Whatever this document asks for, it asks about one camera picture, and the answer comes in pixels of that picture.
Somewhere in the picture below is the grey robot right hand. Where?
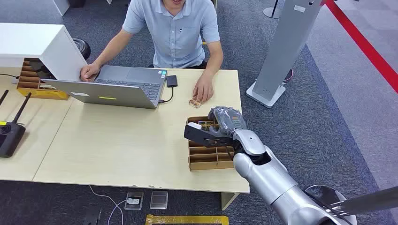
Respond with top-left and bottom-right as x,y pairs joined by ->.
207,106 -> 248,137

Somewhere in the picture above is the person's right hand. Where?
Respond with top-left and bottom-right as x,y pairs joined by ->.
80,62 -> 102,83

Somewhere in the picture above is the person's left hand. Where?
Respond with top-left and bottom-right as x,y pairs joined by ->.
192,74 -> 214,104

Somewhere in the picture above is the printed card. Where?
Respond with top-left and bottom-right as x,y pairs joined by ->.
198,121 -> 218,130

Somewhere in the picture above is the person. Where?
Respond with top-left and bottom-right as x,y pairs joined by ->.
80,0 -> 224,105

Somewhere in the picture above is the grey laptop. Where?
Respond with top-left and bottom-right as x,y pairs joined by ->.
42,65 -> 168,110

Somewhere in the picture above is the black wheel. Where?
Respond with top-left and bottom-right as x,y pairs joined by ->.
72,37 -> 92,60

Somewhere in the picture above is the empty cardboard slot organizer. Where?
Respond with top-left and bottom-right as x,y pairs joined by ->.
186,115 -> 235,172

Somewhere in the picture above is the cardboard slot organizer, yellow base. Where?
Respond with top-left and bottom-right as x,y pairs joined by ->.
16,58 -> 69,101

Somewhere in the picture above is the white box cabinet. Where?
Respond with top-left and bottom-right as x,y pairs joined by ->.
0,22 -> 88,82

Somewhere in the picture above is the white furniture corner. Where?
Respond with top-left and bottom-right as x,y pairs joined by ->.
52,0 -> 71,16

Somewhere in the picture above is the wooden table leg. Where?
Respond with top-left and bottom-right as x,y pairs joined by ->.
221,192 -> 241,211

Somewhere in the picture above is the grey kiosk stand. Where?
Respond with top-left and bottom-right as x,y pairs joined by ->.
246,0 -> 326,109

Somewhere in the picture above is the round stanchion base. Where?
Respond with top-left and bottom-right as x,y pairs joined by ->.
263,0 -> 285,19

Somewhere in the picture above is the black remote controller with antennas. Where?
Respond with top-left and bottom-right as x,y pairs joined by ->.
0,90 -> 32,158

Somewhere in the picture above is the metal floor plate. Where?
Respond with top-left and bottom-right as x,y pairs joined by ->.
150,191 -> 169,210

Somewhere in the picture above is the yellow floor tape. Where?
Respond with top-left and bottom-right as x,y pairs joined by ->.
145,214 -> 230,225

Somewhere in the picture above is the white round base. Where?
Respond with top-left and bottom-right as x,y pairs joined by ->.
305,185 -> 358,224

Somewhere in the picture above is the floor socket with plug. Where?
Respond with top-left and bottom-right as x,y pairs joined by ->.
124,191 -> 145,211

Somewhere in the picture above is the black floor object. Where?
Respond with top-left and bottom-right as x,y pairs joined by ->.
83,207 -> 103,225

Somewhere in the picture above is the red barrier belt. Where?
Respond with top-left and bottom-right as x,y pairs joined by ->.
325,0 -> 398,94

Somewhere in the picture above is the dark grey bar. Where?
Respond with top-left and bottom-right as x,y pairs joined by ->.
329,186 -> 398,217

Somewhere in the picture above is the black drive cable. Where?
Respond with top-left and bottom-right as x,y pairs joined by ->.
158,87 -> 174,104

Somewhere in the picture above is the black wrist camera, pale box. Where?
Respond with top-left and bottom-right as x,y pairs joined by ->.
184,122 -> 234,148

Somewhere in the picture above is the white cable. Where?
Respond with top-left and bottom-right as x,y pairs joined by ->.
89,185 -> 129,225

